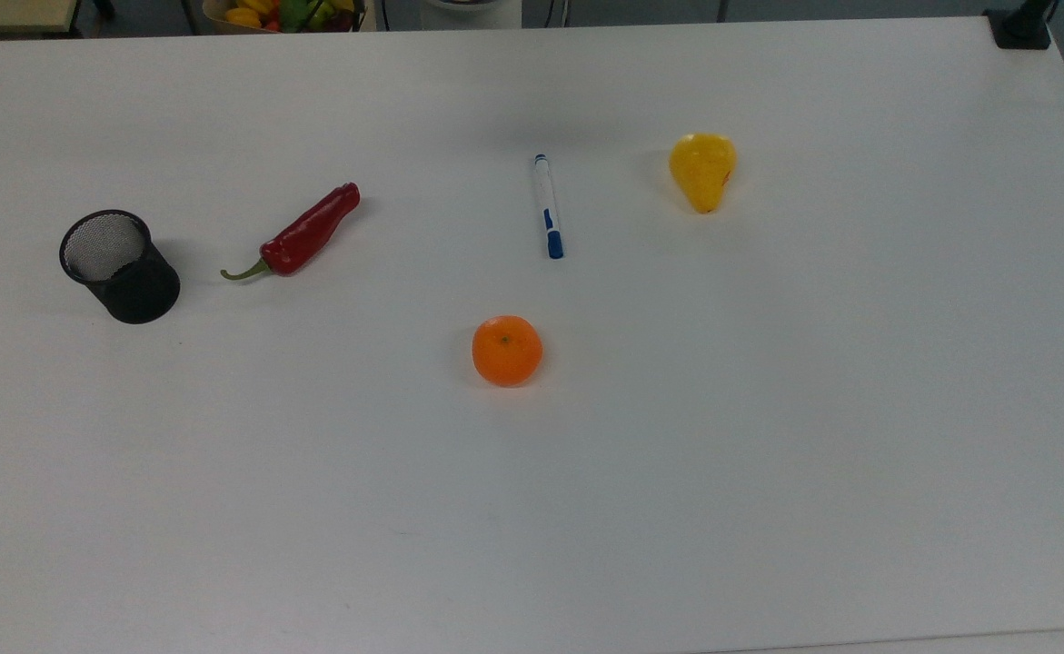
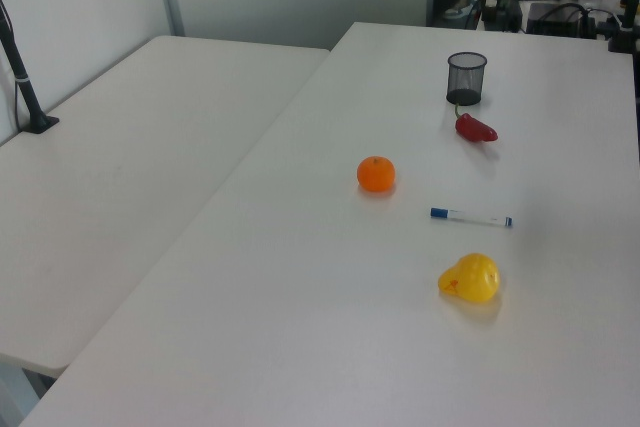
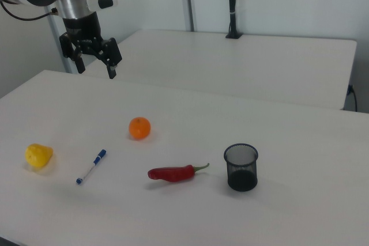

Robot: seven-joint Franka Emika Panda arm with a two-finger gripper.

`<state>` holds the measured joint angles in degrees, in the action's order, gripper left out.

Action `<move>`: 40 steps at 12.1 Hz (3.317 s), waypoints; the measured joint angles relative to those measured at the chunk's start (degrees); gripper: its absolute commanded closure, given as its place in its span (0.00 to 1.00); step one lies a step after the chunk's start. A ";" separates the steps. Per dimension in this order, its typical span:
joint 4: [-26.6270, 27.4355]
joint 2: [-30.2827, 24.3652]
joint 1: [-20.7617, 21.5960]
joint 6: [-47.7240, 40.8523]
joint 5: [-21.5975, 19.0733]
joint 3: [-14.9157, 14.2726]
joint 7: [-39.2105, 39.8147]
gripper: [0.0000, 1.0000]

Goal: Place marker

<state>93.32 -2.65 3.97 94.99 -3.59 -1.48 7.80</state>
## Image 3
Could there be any black mesh pen cup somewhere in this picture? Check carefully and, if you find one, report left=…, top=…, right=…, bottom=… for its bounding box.
left=223, top=143, right=259, bottom=192

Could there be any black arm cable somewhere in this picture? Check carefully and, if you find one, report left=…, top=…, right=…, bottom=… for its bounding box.
left=0, top=0, right=59, bottom=22

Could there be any black cable with blue plug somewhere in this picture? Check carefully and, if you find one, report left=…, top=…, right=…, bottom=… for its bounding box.
left=347, top=84, right=359, bottom=112

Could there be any yellow pear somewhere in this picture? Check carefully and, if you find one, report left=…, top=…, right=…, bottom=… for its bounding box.
left=25, top=143, right=54, bottom=168

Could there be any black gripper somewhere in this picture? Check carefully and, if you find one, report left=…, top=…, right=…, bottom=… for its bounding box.
left=59, top=12, right=122, bottom=80

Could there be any black camera stand pole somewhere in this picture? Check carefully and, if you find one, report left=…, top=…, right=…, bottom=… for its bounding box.
left=225, top=0, right=243, bottom=40

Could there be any white side table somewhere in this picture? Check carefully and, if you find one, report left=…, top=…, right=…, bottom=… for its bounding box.
left=77, top=29, right=358, bottom=111

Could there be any orange mandarin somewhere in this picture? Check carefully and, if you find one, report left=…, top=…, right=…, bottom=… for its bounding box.
left=128, top=116, right=152, bottom=141

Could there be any blue and white marker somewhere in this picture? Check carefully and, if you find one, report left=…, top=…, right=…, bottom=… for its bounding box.
left=76, top=149, right=107, bottom=185

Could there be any aluminium frame post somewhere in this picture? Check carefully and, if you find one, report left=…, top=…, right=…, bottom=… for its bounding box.
left=179, top=0, right=195, bottom=32
left=47, top=12, right=73, bottom=74

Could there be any red chili pepper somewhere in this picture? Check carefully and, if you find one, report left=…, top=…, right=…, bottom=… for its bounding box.
left=147, top=162, right=210, bottom=184

